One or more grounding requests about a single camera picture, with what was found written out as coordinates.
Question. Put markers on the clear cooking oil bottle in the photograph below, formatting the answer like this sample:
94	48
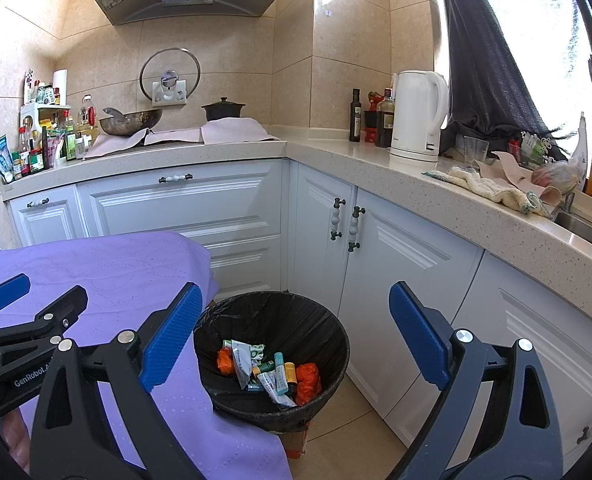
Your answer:
88	117

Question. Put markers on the wide white cabinet door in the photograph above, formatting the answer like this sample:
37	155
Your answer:
186	220

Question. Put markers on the dark soy sauce bottle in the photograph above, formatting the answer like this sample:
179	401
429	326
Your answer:
384	120

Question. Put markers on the clear measuring cup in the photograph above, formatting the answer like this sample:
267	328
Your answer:
475	149

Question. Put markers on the white paper towel roll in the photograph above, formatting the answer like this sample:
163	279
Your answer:
60	87

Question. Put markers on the white electric kettle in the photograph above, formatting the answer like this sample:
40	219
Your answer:
416	115

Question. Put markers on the brown cardboard box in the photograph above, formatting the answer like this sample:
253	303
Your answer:
295	441

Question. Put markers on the beige cloth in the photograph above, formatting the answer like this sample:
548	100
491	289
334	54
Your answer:
516	172

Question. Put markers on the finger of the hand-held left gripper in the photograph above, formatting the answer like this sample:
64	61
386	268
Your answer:
8	292
51	312

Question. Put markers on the cream dish towel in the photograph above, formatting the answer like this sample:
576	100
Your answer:
486	185

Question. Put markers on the green label small bottle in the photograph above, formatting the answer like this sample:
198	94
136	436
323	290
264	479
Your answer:
263	367

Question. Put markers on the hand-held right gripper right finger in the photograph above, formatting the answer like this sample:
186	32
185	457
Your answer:
418	340

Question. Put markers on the white lid holder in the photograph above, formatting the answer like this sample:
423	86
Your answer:
169	94

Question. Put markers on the small white cabinet door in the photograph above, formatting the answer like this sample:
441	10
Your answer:
51	220

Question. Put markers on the person's left forearm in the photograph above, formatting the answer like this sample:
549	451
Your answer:
18	440

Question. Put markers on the glass pot lid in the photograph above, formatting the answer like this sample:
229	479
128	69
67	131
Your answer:
156	65

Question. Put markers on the black pot with lid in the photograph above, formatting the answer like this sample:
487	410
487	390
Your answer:
223	111

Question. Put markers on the dark window curtain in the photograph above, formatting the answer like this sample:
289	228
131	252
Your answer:
496	60

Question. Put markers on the blue snack packet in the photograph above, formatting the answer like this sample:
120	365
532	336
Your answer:
1	157

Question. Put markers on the steel wok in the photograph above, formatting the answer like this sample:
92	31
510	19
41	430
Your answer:
131	122

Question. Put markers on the amber yellow label bottle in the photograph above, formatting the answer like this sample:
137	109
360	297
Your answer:
289	372

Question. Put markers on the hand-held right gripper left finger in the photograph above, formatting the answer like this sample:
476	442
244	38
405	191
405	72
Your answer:
171	340

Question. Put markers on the red plastic bag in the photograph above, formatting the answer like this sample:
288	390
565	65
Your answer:
308	382

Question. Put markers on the clear plastic bag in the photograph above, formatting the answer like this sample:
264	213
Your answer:
556	177

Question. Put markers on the pale cloth on stove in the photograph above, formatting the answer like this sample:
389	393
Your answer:
231	131

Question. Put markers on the cluster of seasoning bottles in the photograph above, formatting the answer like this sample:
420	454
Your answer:
46	145

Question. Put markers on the green and white wrapper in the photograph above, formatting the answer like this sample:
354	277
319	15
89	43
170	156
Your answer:
243	357

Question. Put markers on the black lined trash bin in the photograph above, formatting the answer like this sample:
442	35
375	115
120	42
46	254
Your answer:
276	315

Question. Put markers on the small orange plastic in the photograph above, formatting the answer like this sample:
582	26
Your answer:
224	360

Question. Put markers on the steel sink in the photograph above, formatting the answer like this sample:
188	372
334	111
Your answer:
588	230

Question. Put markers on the teal and white tube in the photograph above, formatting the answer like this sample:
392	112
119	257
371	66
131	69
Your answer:
278	362

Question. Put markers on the dark slim oil bottle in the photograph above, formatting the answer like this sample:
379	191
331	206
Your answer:
355	117

